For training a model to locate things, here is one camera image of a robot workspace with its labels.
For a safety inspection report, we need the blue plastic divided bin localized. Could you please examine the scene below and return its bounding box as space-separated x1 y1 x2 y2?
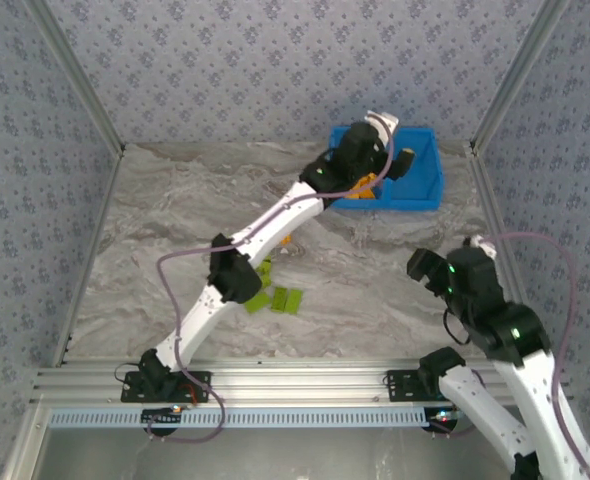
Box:
327 125 446 213

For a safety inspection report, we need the black electronics board with LEDs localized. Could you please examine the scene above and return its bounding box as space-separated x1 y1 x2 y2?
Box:
422 407 464 436
142 405 185 437

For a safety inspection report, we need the grey metal panel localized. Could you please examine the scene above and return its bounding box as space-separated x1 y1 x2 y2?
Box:
2 404 519 480

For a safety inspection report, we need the thin black cable loop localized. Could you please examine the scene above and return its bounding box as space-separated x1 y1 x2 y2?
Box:
443 308 472 348

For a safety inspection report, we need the aluminium table side rail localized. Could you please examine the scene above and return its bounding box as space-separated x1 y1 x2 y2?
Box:
466 142 526 306
52 144 126 369

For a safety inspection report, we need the purple cable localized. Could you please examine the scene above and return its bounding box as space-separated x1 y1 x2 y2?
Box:
482 231 590 476
144 117 395 444

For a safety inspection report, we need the aluminium frame post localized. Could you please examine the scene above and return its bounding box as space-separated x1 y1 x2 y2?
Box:
468 0 574 154
23 0 126 157

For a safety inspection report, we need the aluminium mounting rail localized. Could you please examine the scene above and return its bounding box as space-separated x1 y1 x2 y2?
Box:
30 357 526 407

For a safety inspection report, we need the grey slotted cable duct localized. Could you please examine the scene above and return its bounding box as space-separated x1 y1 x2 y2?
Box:
48 407 441 430

